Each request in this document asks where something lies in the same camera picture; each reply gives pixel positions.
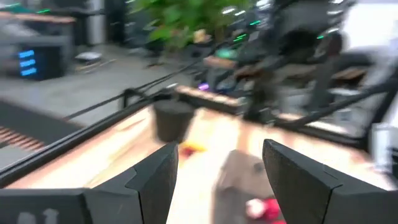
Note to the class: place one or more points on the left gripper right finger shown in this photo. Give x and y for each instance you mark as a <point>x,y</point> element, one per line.
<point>298,193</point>

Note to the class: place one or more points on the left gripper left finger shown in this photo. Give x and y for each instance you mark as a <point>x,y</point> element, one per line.
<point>155,193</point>

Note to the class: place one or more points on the red toy strawberry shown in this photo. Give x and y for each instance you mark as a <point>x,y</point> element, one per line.
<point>271,208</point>

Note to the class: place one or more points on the pink toy fruit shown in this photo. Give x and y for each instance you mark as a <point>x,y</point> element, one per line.
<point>254,208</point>

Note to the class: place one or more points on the small red toy cherry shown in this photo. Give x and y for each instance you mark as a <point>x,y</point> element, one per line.
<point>187,152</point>

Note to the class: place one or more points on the yellow toy banana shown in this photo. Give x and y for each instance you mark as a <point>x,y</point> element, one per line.
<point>196,146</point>

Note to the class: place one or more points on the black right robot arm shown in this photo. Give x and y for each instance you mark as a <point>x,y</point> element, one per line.
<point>295,40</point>

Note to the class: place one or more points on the grey translucent plastic container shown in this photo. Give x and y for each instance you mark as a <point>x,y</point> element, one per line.
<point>239,174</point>

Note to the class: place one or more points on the green plant in black pot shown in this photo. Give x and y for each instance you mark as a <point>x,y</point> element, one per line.
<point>172,124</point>

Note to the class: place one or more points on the black floor mat orange stripes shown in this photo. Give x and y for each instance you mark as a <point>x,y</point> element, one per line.
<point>31,124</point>

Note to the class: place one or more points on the flat white box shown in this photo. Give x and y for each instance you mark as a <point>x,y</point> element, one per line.
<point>88,56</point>

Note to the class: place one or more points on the black computer tower blue lights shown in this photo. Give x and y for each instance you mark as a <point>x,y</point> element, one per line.
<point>46,65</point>

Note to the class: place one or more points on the wooden workbench grey legs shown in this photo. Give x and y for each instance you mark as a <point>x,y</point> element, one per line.
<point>37,18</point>

